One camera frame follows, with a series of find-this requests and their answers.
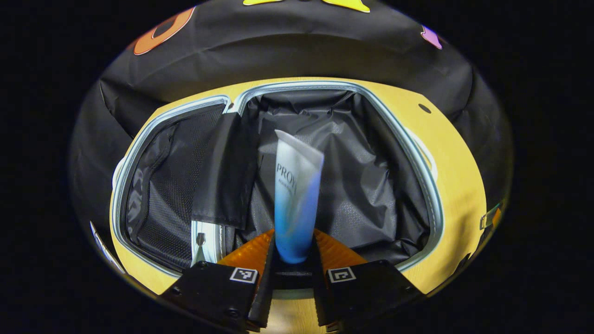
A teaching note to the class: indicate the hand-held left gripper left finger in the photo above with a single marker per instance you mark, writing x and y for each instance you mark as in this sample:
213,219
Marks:
213,290

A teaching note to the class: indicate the white printed sign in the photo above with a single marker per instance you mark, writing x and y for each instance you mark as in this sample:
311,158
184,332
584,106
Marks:
104,248

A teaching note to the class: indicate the black backdrop cloth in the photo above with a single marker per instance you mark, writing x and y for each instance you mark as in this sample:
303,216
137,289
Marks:
278,51

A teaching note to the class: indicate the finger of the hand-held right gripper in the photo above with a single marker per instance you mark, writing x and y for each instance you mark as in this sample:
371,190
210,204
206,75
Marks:
498,218

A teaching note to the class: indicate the light blue suitcase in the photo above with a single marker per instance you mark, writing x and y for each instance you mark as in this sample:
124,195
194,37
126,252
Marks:
362,185

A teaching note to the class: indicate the white and blue cream tube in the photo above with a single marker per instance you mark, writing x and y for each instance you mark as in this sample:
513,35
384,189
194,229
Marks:
297,199

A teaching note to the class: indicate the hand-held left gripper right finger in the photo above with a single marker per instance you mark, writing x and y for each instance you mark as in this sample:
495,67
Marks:
366,290

